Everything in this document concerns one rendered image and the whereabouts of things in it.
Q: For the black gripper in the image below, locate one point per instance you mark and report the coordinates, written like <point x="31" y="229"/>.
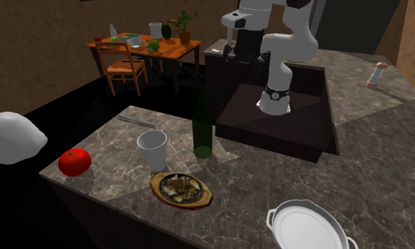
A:
<point x="249" y="43"/>

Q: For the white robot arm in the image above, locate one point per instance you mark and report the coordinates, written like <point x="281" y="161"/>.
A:
<point x="287" y="44"/>

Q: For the dark robot stand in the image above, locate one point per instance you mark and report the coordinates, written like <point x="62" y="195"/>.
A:
<point x="249" y="120"/>

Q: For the orange wooden dining table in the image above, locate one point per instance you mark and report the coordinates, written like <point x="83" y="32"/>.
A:
<point x="174" y="50"/>

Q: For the dark green glass bottle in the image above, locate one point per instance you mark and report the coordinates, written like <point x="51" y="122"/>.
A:
<point x="202" y="132"/>

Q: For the orange wooden chair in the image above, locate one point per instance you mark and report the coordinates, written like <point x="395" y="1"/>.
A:
<point x="123" y="67"/>

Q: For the grey knife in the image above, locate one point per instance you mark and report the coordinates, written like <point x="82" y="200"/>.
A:
<point x="136" y="121"/>

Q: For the white pepper grinder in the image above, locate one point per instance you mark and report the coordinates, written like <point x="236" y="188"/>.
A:
<point x="376" y="76"/>

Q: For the white cup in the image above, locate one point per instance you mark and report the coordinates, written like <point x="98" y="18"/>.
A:
<point x="153" y="150"/>

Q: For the food dish on wooden board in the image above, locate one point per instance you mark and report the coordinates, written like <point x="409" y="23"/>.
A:
<point x="181" y="189"/>

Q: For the red tomato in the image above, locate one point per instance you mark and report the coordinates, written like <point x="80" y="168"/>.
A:
<point x="74" y="162"/>

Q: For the white lumpy object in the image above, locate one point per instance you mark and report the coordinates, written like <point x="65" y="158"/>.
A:
<point x="12" y="138"/>

